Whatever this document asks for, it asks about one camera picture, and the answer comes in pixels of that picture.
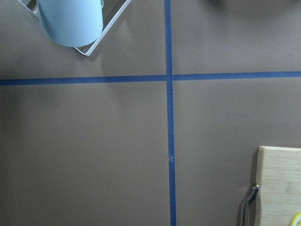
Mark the bamboo cutting board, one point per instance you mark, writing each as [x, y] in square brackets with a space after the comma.
[278, 175]

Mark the metal cutting board handle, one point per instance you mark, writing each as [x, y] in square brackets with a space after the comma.
[249, 198]

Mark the white wire cup rack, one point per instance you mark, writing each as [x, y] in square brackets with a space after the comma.
[111, 12]

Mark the light blue cup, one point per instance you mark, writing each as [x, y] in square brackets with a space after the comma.
[71, 23]

